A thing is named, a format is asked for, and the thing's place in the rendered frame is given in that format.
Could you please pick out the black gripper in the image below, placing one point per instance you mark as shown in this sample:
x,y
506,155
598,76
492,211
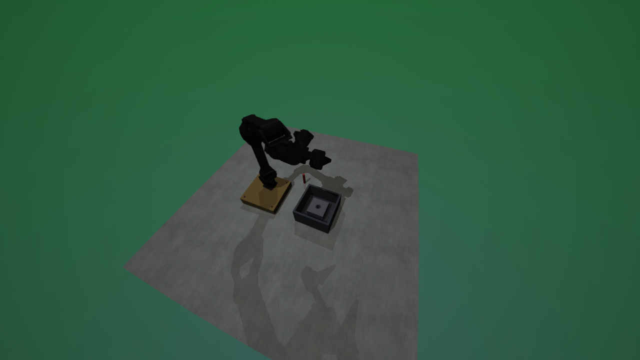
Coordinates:
x,y
317,158

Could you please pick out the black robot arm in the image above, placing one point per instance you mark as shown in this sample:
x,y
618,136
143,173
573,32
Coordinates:
x,y
276,137

